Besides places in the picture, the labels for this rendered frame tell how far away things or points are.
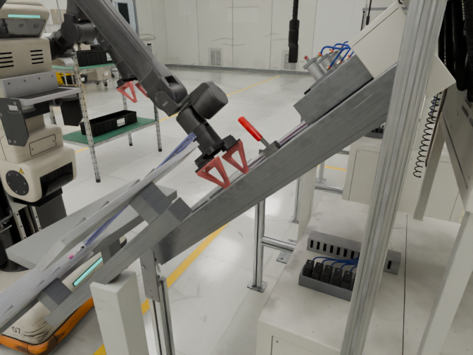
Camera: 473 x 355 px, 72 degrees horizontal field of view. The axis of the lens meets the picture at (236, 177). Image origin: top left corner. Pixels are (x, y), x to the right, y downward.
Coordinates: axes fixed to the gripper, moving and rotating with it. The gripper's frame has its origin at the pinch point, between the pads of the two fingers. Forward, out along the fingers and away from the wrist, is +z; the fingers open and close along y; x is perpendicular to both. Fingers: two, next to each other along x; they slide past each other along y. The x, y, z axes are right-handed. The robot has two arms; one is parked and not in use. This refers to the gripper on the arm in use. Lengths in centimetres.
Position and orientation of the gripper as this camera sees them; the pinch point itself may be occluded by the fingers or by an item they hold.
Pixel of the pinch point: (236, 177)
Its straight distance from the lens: 77.9
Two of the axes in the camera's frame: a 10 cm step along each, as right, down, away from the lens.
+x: -6.5, 4.9, 5.8
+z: 6.2, 7.8, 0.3
